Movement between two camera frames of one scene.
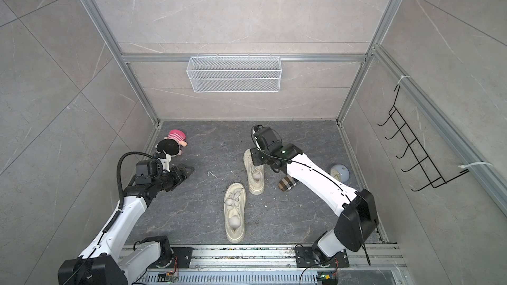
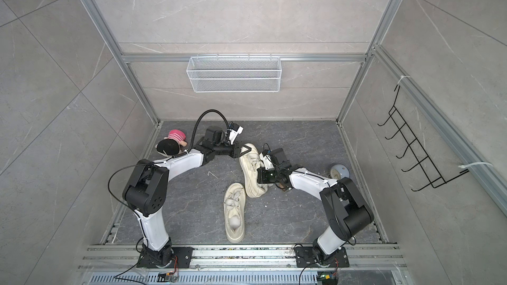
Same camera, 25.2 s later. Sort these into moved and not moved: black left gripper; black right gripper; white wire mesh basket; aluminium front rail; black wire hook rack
Moved: black right gripper; black left gripper
Not moved: white wire mesh basket; black wire hook rack; aluminium front rail
